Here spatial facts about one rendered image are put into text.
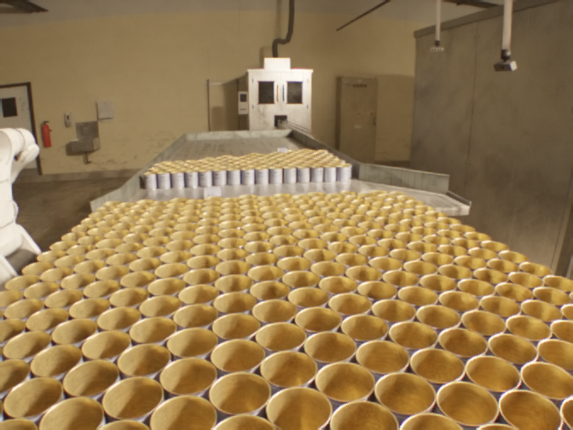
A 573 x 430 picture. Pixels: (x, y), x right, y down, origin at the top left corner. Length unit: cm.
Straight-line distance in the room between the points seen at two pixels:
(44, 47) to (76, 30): 76
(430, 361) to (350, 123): 738
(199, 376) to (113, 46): 788
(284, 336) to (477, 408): 28
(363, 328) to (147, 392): 32
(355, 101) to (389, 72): 120
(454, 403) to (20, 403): 52
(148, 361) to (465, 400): 41
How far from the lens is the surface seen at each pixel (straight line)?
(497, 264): 86
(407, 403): 50
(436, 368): 53
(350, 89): 776
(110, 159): 826
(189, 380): 51
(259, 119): 634
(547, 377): 56
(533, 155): 313
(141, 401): 50
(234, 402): 48
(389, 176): 195
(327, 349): 54
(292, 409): 46
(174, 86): 785
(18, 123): 898
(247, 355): 52
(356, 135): 785
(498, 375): 54
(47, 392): 53
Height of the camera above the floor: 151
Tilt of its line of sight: 18 degrees down
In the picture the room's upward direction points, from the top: straight up
